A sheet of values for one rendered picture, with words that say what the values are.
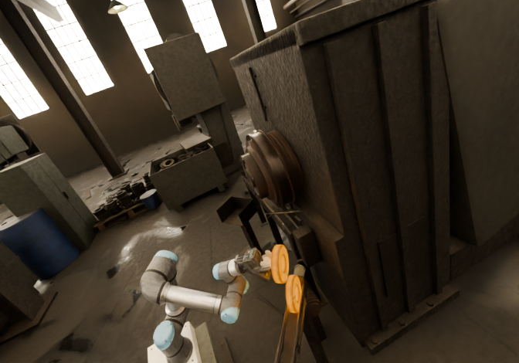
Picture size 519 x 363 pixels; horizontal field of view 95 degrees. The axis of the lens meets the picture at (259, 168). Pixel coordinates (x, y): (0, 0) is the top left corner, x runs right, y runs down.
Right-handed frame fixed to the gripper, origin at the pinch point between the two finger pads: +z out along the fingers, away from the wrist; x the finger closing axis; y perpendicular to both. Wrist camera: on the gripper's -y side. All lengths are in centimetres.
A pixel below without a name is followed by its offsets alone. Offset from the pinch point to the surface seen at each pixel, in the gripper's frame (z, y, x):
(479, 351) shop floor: 54, -110, 19
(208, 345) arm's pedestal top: -77, -44, -8
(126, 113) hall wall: -751, 258, 722
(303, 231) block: 1.2, -12.9, 30.4
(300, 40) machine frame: 47, 68, 15
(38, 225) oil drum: -359, 73, 86
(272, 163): 7.3, 29.8, 32.8
